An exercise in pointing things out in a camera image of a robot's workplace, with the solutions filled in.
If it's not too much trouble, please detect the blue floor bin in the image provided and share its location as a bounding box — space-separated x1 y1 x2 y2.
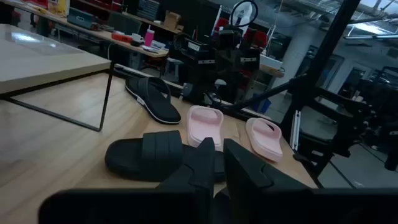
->
251 93 272 114

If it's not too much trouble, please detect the dark office chair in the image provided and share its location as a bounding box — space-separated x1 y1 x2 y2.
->
107 11 142 35

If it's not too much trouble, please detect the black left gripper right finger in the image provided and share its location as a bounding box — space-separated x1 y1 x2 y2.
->
223 138 398 224

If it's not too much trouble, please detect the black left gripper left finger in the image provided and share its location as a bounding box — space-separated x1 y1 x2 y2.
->
37 137 216 224

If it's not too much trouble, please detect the pink slide sandal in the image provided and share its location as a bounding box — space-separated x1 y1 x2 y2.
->
186 105 224 152
244 117 284 164

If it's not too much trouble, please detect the ceiling light fixture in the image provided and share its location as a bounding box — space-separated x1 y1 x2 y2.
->
343 23 398 40

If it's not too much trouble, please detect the blue storage bin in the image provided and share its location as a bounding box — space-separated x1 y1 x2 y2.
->
67 7 95 30

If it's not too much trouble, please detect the long wooden workbench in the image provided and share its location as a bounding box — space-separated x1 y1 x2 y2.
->
0 0 170 59

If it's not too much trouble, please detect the white bin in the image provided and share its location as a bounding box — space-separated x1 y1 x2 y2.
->
259 54 284 71

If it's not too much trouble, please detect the yellow box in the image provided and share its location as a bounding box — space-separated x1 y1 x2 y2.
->
49 0 71 17

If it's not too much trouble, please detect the black flip-flop white sole edge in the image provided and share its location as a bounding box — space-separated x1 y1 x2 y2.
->
124 77 182 125

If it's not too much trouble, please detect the black robot rig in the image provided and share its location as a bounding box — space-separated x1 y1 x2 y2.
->
298 65 398 172

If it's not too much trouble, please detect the black slide sandal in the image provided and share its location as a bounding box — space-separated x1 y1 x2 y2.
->
104 129 225 184

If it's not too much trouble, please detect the pink drinking bottle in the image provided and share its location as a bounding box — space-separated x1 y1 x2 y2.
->
144 25 155 47

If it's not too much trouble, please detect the grey stool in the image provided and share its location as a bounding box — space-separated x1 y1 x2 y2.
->
164 57 184 82

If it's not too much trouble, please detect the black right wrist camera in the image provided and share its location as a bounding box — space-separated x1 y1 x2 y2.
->
217 29 243 49

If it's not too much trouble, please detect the cardboard box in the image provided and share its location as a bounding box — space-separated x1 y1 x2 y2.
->
164 11 184 32

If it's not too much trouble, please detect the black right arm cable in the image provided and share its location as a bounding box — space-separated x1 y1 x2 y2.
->
229 0 259 29

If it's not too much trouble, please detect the wood shelf black metal frame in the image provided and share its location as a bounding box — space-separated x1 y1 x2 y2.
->
0 23 113 133

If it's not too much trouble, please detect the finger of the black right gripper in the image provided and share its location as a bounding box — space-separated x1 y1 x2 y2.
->
228 51 261 81
197 52 229 81

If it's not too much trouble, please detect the red storage bin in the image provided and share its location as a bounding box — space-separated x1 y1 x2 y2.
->
245 29 269 49

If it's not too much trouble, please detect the red flat box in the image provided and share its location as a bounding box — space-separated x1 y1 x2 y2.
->
111 32 134 44

